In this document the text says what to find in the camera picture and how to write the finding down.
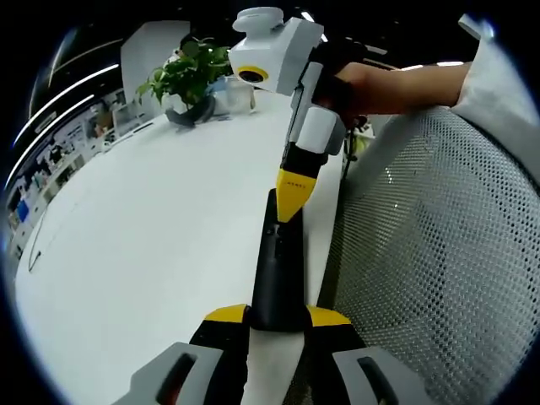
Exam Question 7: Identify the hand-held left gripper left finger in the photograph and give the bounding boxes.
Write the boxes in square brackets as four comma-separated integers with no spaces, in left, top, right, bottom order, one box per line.
[111,303,254,405]

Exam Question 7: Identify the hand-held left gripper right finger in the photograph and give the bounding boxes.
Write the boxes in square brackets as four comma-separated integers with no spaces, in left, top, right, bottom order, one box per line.
[305,305,428,405]

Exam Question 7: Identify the black remote control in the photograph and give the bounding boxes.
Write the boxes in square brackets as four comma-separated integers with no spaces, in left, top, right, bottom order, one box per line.
[251,187,312,332]

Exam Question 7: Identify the person's right hand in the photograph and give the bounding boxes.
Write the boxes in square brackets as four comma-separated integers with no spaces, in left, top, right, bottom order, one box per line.
[319,62,381,117]

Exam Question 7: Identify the clear plastic container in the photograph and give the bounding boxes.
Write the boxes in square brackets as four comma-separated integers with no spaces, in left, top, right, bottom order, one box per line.
[213,76,257,115]

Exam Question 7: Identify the green potted plant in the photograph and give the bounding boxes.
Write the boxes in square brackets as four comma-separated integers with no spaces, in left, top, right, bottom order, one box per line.
[134,36,234,111]

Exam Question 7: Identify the dark plant pot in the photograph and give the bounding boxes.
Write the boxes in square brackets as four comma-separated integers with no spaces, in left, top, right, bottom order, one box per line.
[165,94,217,127]

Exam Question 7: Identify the grey mesh office chair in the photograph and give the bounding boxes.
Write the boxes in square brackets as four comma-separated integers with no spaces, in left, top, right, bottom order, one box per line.
[318,105,540,405]

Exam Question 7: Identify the ceiling light strips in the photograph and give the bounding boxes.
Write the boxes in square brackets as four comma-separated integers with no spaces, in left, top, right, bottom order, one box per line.
[10,62,122,174]

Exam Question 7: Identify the grey cable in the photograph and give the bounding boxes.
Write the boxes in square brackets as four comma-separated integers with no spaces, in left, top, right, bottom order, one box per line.
[27,206,51,272]

